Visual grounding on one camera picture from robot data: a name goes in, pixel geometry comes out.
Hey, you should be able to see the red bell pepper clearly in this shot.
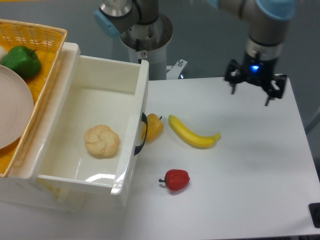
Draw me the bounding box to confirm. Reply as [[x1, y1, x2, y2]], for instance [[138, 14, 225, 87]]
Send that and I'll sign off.
[[158, 169, 190, 191]]

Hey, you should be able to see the round bread roll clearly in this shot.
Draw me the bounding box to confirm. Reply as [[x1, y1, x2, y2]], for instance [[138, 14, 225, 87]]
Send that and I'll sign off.
[[83, 124, 120, 158]]

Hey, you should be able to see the yellow bell pepper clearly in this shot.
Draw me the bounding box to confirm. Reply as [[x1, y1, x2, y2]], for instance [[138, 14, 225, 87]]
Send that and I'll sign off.
[[141, 113, 164, 143]]

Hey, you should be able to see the upper white drawer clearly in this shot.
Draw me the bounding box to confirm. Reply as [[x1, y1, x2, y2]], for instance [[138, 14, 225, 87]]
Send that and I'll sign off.
[[39, 56, 149, 208]]

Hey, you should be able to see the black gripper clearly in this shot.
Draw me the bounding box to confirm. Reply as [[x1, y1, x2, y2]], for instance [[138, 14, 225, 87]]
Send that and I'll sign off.
[[224, 52, 288, 106]]

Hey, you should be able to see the yellow banana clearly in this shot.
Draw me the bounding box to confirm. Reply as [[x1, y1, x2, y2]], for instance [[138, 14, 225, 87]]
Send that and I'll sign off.
[[168, 114, 221, 149]]

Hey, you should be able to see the yellow woven basket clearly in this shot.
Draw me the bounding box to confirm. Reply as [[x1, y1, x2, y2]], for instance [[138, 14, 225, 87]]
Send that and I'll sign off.
[[0, 19, 68, 178]]

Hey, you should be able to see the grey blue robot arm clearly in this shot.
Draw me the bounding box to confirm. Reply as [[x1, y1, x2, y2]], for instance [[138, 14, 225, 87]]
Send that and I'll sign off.
[[93, 0, 296, 100]]

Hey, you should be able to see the pink plate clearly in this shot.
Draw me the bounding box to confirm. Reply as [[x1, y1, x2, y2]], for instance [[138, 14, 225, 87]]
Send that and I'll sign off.
[[0, 66, 34, 148]]

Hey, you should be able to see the black drawer handle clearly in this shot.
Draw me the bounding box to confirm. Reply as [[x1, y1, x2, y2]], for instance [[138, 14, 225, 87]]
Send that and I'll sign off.
[[134, 112, 149, 156]]

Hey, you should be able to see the white drawer cabinet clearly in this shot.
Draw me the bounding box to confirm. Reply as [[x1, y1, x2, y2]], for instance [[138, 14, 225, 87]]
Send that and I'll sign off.
[[0, 42, 85, 212]]

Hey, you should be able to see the green bell pepper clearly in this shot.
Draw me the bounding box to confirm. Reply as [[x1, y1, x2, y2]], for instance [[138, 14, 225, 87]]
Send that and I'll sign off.
[[0, 45, 42, 80]]

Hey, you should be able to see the black object at table edge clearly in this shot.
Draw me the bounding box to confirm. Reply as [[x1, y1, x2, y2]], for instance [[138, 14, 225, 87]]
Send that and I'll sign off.
[[308, 202, 320, 229]]

